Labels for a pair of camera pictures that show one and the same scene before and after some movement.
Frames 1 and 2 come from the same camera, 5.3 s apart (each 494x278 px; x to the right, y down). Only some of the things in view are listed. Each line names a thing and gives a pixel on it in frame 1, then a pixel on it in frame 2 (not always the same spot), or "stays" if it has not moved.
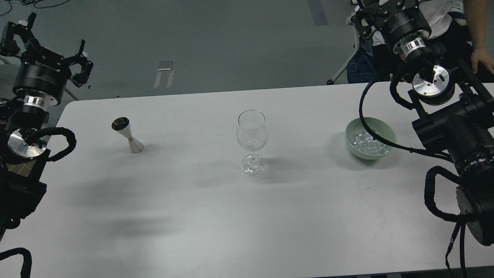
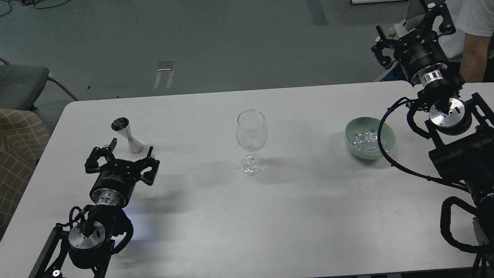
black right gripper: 406,29 → 420,52
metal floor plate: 166,65 stays
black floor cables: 28,2 stays
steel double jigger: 122,125 stays
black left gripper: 43,75 → 116,179
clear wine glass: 252,133 stays
